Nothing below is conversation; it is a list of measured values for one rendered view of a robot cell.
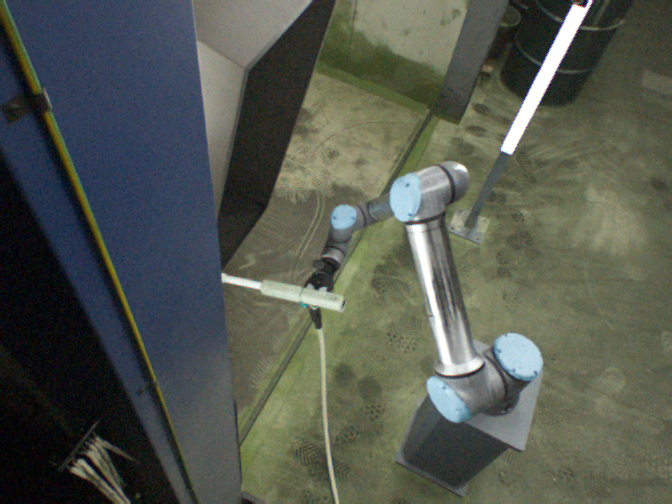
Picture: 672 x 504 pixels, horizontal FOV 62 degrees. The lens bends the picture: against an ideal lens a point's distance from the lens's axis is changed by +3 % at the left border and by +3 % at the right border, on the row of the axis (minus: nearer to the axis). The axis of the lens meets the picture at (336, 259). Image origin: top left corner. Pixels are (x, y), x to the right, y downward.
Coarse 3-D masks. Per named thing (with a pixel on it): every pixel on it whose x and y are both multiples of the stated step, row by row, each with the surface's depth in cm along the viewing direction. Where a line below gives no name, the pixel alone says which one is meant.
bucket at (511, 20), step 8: (512, 8) 400; (504, 16) 406; (512, 16) 402; (512, 24) 404; (504, 32) 390; (512, 32) 395; (496, 40) 396; (504, 40) 397; (496, 48) 402; (488, 56) 408; (496, 56) 409
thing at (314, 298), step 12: (228, 276) 199; (264, 288) 193; (276, 288) 192; (288, 288) 191; (300, 288) 191; (288, 300) 193; (300, 300) 192; (312, 300) 188; (324, 300) 187; (336, 300) 186; (312, 312) 196
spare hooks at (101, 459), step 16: (96, 416) 69; (80, 432) 69; (96, 448) 69; (112, 448) 73; (64, 464) 66; (80, 464) 67; (96, 464) 70; (112, 464) 79; (96, 480) 73; (112, 480) 77; (112, 496) 79; (144, 496) 109
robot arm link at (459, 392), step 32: (416, 192) 143; (448, 192) 147; (416, 224) 147; (416, 256) 151; (448, 256) 150; (448, 288) 151; (448, 320) 153; (448, 352) 156; (448, 384) 157; (480, 384) 157; (448, 416) 162
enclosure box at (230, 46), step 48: (240, 0) 121; (288, 0) 126; (336, 0) 157; (240, 48) 114; (288, 48) 177; (240, 96) 119; (288, 96) 192; (240, 144) 220; (288, 144) 207; (240, 192) 243; (240, 240) 231
